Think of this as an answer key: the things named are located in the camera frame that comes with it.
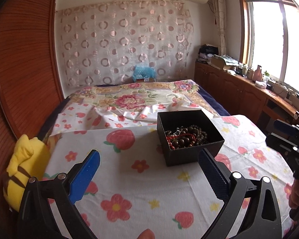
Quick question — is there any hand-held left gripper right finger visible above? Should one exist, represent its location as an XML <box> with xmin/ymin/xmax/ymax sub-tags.
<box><xmin>198</xmin><ymin>148</ymin><xmax>282</xmax><ymax>239</ymax></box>

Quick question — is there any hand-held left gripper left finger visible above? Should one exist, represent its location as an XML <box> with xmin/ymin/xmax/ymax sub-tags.
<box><xmin>17</xmin><ymin>149</ymin><xmax>100</xmax><ymax>239</ymax></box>

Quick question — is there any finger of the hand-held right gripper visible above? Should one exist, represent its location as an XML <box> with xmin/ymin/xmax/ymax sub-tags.
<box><xmin>265</xmin><ymin>133</ymin><xmax>299</xmax><ymax>157</ymax></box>
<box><xmin>274</xmin><ymin>119</ymin><xmax>299</xmax><ymax>141</ymax></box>

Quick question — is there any black jewelry box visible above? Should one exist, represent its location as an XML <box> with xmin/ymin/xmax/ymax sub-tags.
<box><xmin>156</xmin><ymin>110</ymin><xmax>225</xmax><ymax>167</ymax></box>

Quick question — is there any dark brown bead bracelet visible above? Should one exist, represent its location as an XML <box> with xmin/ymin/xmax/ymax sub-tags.
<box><xmin>164</xmin><ymin>126</ymin><xmax>208</xmax><ymax>150</ymax></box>

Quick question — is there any red cord bracelet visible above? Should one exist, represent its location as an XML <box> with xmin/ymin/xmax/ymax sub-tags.
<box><xmin>166</xmin><ymin>134</ymin><xmax>197</xmax><ymax>147</ymax></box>

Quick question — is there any person's right hand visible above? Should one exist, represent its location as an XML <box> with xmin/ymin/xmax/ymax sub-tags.
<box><xmin>288</xmin><ymin>179</ymin><xmax>299</xmax><ymax>212</ymax></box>

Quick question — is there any person's left hand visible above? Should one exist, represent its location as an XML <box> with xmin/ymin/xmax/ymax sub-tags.
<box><xmin>137</xmin><ymin>229</ymin><xmax>156</xmax><ymax>239</ymax></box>

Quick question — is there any white power strip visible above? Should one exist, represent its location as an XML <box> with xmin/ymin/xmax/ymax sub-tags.
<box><xmin>268</xmin><ymin>80</ymin><xmax>299</xmax><ymax>102</ymax></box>

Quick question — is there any strawberry print bed sheet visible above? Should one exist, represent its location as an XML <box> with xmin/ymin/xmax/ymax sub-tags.
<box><xmin>43</xmin><ymin>115</ymin><xmax>297</xmax><ymax>239</ymax></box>

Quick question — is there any pink bottle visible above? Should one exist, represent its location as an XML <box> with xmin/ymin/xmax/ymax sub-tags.
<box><xmin>254</xmin><ymin>65</ymin><xmax>263</xmax><ymax>81</ymax></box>

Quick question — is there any yellow plush toy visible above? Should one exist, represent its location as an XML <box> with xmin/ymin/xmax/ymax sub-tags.
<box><xmin>2</xmin><ymin>134</ymin><xmax>51</xmax><ymax>211</ymax></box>

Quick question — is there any wooden cabinet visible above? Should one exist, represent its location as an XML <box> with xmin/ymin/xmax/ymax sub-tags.
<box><xmin>194</xmin><ymin>60</ymin><xmax>299</xmax><ymax>130</ymax></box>

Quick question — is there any dark blue bed sheet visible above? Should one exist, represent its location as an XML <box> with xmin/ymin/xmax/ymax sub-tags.
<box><xmin>197</xmin><ymin>87</ymin><xmax>231</xmax><ymax>117</ymax></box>

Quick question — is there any floral blanket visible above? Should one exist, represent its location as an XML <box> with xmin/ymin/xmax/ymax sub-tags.
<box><xmin>51</xmin><ymin>79</ymin><xmax>221</xmax><ymax>132</ymax></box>

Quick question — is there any window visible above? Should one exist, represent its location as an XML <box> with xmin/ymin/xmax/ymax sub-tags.
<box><xmin>238</xmin><ymin>0</ymin><xmax>299</xmax><ymax>92</ymax></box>

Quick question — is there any pile of books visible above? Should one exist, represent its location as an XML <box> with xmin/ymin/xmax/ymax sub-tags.
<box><xmin>197</xmin><ymin>44</ymin><xmax>240</xmax><ymax>70</ymax></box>

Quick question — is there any blue plastic bag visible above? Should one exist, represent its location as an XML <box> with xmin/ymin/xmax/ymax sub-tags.
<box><xmin>132</xmin><ymin>65</ymin><xmax>157</xmax><ymax>81</ymax></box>

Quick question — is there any patterned window curtain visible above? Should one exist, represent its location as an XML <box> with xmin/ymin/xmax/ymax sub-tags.
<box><xmin>209</xmin><ymin>0</ymin><xmax>227</xmax><ymax>56</ymax></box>

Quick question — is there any circle-patterned wall cloth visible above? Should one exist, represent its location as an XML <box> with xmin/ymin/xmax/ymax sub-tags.
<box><xmin>55</xmin><ymin>0</ymin><xmax>194</xmax><ymax>87</ymax></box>

